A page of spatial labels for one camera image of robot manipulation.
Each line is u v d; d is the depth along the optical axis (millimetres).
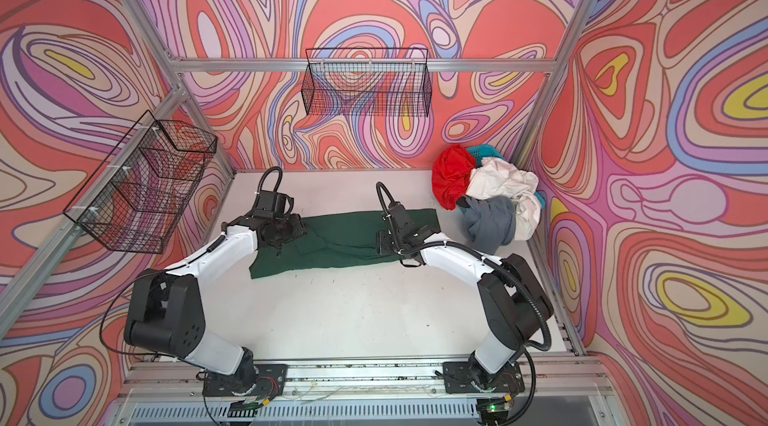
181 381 750
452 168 1015
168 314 439
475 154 1085
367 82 978
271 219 704
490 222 891
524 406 692
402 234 677
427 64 863
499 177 969
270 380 726
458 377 734
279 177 787
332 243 981
